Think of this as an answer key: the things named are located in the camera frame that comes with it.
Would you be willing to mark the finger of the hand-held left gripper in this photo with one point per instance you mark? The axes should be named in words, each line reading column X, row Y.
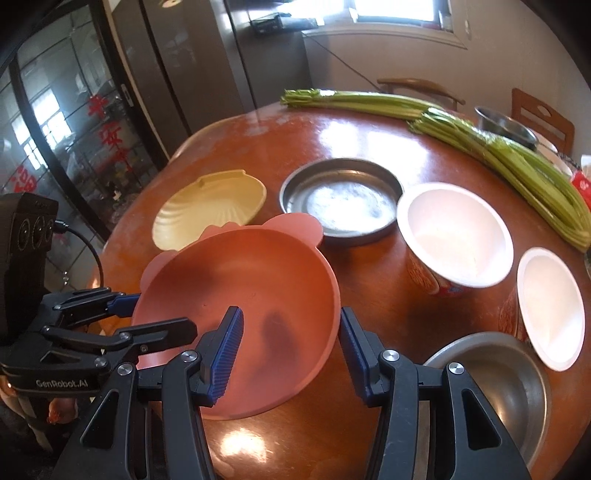
column 161, row 330
column 122, row 304

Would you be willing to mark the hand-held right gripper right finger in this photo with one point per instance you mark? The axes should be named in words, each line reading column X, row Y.
column 353, row 346

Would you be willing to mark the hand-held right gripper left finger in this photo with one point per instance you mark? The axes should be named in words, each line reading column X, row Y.
column 228, row 355

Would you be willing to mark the steel pan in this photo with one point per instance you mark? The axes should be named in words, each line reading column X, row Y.
column 277, row 277

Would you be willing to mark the yellow shell-shaped plate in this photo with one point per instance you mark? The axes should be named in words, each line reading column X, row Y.
column 212, row 203

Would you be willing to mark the round metal plate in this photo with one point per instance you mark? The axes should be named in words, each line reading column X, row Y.
column 346, row 203

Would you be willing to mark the white paper bowl red print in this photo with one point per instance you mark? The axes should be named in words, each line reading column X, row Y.
column 549, row 304
column 455, row 235

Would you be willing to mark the person's left hand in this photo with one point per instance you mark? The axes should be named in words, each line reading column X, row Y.
column 62, row 410

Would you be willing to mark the wrapped celery bunch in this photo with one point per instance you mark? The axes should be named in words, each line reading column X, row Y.
column 508, row 157

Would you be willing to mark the long celery bunch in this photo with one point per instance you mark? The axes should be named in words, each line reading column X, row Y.
column 369, row 99

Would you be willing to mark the grey refrigerator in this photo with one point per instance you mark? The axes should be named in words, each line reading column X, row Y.
column 194, row 60

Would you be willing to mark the steel pot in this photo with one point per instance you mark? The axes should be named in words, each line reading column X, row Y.
column 505, row 127

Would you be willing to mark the wooden chair curved back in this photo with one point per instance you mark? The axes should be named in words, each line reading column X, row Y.
column 415, row 85

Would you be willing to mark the white enamel bowl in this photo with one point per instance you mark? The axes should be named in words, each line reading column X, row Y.
column 556, row 159

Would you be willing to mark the red tissue pack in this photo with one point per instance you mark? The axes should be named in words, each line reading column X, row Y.
column 582, row 184

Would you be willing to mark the wooden chair panel back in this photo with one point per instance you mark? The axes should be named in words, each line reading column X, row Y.
column 540, row 115

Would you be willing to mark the black electronic box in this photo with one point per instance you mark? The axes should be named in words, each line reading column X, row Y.
column 272, row 23

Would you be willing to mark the window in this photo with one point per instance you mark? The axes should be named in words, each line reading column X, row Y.
column 397, row 9

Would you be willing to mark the glass door black frame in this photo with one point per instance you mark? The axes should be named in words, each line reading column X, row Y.
column 69, row 138

